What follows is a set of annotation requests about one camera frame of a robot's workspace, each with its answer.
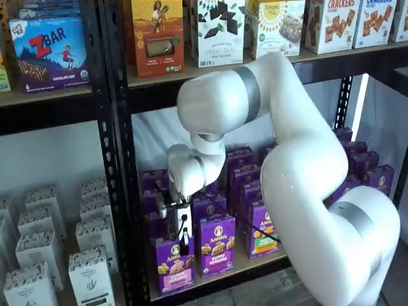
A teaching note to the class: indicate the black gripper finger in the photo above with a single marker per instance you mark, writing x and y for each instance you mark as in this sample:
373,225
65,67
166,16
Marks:
184,243

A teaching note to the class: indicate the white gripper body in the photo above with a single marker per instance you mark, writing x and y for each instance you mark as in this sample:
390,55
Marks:
188,212

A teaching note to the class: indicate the purple Annie's box pink patch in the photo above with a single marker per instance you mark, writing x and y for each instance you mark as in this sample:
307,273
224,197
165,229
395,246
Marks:
177,274

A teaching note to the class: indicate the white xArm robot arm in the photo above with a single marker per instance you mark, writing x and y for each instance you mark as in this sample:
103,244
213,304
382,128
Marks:
303,159

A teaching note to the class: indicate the purple Annie's box violet patch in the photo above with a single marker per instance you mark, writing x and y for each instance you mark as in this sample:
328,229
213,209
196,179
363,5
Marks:
217,247

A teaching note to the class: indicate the purple Annie's box green patch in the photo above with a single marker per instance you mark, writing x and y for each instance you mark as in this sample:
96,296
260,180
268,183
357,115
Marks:
261,245

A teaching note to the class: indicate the white Organic Pantry box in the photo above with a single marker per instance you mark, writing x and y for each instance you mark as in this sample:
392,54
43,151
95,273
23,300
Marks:
6,207
94,188
41,197
95,208
36,223
30,287
38,252
90,277
95,236

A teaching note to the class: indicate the purple Annie's box brown bunnies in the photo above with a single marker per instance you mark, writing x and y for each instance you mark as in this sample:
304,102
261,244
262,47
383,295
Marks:
349,183

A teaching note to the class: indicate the orange box with woman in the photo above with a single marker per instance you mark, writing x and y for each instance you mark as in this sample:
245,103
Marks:
157,38

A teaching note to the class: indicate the white Simple Mills thins box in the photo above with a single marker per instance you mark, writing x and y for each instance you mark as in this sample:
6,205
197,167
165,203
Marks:
220,35

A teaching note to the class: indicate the white Simple Mills bars box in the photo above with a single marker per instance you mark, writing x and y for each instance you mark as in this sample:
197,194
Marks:
277,28

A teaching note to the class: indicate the purple Zbar snack box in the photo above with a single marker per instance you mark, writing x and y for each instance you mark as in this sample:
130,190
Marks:
51,54

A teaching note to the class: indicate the yellow Bobo's box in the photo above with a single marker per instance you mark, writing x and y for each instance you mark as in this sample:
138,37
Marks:
4,79

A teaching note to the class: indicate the pretzel crackers cheddar box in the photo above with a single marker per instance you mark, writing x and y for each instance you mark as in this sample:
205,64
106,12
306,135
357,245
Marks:
334,25

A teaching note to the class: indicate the blue snack box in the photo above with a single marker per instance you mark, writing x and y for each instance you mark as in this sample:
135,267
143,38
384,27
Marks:
48,4
48,14

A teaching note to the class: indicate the pretzel crackers sea salt box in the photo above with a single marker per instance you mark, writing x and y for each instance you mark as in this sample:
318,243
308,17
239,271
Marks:
374,25

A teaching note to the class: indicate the white blue cracker box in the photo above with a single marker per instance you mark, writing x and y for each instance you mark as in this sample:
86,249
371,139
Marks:
400,19

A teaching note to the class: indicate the white backdrop sheet teal logo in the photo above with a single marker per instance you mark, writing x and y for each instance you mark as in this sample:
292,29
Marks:
153,137

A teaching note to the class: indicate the black metal rack, purple boxes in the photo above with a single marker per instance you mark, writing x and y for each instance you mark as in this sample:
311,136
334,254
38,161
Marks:
153,95

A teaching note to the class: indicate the black metal rack, white boxes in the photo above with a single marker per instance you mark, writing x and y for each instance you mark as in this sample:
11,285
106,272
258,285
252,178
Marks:
48,119

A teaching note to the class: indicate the white LED light strip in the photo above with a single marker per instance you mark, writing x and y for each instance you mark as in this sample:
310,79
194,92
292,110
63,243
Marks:
360,105

